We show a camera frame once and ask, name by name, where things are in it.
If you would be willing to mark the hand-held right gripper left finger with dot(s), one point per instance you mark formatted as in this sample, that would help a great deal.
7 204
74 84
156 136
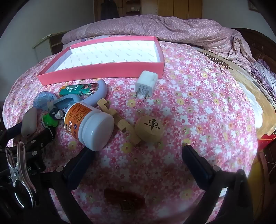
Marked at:
82 164

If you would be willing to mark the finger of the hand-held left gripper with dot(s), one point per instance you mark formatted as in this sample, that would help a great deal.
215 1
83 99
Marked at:
37 143
11 131

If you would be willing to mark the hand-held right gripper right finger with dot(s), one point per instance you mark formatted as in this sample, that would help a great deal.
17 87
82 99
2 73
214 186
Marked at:
198 164

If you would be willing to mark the green and black toy figure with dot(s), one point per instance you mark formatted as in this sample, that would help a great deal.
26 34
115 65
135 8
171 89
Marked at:
50 121

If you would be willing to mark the blue glittery oval case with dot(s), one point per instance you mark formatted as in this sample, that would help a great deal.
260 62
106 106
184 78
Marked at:
43 100

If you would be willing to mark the white pill bottle orange label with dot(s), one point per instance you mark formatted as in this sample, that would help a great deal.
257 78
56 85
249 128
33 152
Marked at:
86 120

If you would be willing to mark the round wooden chess piece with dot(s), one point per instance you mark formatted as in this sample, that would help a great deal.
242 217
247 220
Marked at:
148 129

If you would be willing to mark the pink cardboard box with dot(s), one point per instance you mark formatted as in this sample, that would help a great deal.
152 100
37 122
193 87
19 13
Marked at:
107 53

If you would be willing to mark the metal spring clip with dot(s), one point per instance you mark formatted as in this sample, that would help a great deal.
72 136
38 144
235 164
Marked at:
18 172

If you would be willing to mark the pink floral bedsheet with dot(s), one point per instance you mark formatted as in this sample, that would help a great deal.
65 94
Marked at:
194 107

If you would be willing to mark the green tube packet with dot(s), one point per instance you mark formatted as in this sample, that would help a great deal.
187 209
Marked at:
77 90

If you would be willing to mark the red cloth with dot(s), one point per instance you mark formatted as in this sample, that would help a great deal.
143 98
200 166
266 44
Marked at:
267 142

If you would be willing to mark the lilac curved plastic hook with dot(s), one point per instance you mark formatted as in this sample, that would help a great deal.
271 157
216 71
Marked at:
101 90

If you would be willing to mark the white and wood nightstand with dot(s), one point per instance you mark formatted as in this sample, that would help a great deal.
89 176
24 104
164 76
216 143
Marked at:
43 49

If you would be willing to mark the yellow cartoon sheet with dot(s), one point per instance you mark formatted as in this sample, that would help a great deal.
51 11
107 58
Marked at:
248 86

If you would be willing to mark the white usb charger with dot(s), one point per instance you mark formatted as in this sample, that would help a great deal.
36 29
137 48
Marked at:
146 81

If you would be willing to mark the lilac pillow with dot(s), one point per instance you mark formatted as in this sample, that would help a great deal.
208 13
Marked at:
265 73

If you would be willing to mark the cartoon print blanket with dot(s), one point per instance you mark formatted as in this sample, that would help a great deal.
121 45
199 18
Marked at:
94 39

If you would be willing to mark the dark wooden headboard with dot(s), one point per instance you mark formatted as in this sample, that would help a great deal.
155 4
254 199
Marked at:
254 41

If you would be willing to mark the pink quilt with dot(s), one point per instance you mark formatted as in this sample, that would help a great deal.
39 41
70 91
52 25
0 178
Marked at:
172 28

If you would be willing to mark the dark hanging clothes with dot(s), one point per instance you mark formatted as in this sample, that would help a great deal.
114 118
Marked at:
106 8

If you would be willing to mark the wooden wardrobe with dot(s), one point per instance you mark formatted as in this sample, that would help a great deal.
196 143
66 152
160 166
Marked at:
172 8

